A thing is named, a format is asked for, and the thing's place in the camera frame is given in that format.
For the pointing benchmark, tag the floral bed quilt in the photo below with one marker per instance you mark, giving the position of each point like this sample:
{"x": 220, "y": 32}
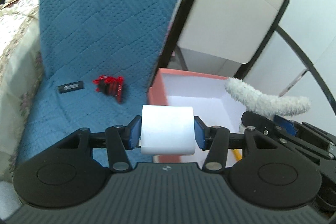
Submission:
{"x": 18, "y": 56}

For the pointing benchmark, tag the red and black spring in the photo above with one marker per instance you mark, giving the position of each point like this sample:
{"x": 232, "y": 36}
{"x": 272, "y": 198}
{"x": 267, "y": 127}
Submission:
{"x": 110, "y": 86}

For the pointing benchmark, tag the pink cardboard box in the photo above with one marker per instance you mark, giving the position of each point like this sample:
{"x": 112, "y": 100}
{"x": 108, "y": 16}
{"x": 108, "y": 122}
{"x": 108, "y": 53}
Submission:
{"x": 189, "y": 90}

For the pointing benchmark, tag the white fuzzy sock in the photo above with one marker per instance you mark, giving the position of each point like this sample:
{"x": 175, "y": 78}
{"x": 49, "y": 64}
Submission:
{"x": 252, "y": 98}

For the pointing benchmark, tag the yellow screwdriver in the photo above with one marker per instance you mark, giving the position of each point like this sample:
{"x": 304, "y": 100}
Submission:
{"x": 237, "y": 154}

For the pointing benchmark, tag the white cylinder block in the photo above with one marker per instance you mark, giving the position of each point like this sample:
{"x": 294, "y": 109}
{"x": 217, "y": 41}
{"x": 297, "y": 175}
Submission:
{"x": 168, "y": 129}

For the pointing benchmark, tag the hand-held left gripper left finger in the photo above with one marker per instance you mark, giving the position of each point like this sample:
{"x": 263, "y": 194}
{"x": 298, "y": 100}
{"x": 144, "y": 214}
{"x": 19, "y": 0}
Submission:
{"x": 134, "y": 132}

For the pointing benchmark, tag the black battery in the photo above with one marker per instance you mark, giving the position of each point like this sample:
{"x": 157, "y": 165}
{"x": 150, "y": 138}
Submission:
{"x": 71, "y": 87}

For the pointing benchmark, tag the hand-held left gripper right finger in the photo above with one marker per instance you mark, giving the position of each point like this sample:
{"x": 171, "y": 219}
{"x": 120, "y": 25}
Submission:
{"x": 199, "y": 134}

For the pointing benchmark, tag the blue quilted chair cover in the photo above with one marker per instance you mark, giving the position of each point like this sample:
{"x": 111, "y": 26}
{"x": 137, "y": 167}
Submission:
{"x": 105, "y": 16}

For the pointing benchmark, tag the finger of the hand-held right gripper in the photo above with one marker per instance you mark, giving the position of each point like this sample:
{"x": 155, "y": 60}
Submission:
{"x": 284, "y": 124}
{"x": 258, "y": 121}

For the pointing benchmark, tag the black chair frame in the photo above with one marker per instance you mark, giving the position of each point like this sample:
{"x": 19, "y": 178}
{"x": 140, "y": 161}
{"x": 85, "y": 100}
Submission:
{"x": 168, "y": 56}

